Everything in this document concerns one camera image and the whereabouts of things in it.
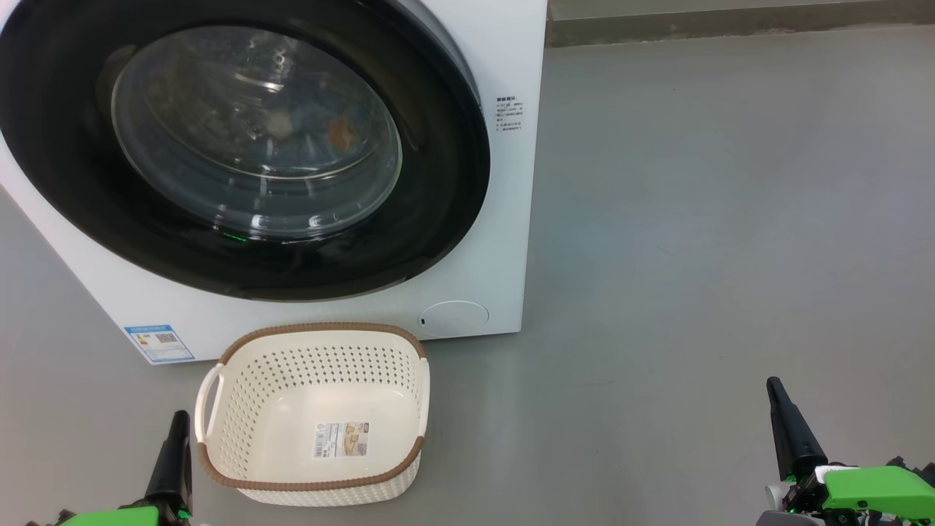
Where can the blue bear print garment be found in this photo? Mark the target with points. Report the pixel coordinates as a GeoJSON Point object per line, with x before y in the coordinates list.
{"type": "Point", "coordinates": [342, 133]}

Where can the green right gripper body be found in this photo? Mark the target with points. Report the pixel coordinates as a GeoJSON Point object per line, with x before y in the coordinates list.
{"type": "Point", "coordinates": [876, 489]}

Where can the black round glass washer door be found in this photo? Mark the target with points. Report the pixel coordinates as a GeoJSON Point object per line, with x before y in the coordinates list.
{"type": "Point", "coordinates": [73, 204]}

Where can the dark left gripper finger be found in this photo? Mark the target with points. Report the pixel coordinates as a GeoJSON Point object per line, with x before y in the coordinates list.
{"type": "Point", "coordinates": [174, 475]}

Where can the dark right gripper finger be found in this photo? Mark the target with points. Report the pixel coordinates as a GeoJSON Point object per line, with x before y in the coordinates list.
{"type": "Point", "coordinates": [796, 449]}

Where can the blue energy label sticker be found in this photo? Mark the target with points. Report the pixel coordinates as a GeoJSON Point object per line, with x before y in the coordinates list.
{"type": "Point", "coordinates": [159, 343]}

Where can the white basket product label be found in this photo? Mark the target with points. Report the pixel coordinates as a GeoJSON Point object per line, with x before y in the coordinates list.
{"type": "Point", "coordinates": [342, 440]}

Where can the black text print label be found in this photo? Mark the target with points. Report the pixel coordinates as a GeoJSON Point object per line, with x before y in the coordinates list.
{"type": "Point", "coordinates": [509, 113]}

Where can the cream basket with brown rim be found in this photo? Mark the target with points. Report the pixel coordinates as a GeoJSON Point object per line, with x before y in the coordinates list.
{"type": "Point", "coordinates": [241, 438]}

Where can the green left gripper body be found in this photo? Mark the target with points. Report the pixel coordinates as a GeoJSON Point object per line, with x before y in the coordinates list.
{"type": "Point", "coordinates": [117, 517]}

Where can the white front-load washing machine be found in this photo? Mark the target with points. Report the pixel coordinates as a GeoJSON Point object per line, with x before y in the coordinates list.
{"type": "Point", "coordinates": [504, 219]}

